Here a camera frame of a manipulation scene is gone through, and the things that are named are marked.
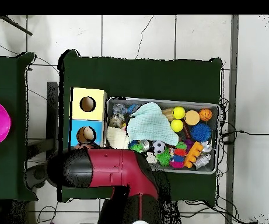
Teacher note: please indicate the small orange basketball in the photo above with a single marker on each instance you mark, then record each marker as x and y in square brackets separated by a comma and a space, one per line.
[205, 114]

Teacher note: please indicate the orange toy brick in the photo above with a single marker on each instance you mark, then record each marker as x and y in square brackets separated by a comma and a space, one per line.
[192, 154]

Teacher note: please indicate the mint green cloth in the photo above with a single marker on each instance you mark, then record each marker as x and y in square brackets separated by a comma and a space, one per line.
[150, 126]

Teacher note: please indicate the blue spiky ball with eyes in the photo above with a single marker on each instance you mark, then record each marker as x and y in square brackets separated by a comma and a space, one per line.
[200, 132]

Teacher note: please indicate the yellow smiley face ball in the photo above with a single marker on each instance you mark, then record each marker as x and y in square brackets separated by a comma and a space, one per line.
[178, 112]

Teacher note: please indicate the orange striped tiger plush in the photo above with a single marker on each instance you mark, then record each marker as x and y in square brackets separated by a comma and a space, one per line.
[85, 146]

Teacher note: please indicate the dark green table cloth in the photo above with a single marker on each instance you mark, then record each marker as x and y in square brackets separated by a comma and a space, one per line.
[143, 79]
[3, 81]

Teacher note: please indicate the small soccer ball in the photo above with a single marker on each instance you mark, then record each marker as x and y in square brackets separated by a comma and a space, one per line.
[159, 147]

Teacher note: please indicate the cream yellow cloth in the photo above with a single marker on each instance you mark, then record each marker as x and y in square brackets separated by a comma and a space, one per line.
[117, 138]

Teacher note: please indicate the orange foam disc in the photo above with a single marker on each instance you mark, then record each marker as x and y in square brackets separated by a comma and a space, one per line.
[192, 117]

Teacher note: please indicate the shallow mesh bin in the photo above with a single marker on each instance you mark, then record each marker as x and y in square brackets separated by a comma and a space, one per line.
[214, 140]

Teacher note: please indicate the plain yellow ball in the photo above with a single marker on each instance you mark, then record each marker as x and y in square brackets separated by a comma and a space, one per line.
[177, 125]

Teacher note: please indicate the toy hamburger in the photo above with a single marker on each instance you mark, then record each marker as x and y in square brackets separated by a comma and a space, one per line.
[168, 114]

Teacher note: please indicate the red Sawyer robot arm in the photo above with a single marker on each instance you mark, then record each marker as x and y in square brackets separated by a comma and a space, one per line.
[115, 168]

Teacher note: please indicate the wooden box with three holes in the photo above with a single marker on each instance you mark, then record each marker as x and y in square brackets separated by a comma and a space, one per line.
[96, 112]

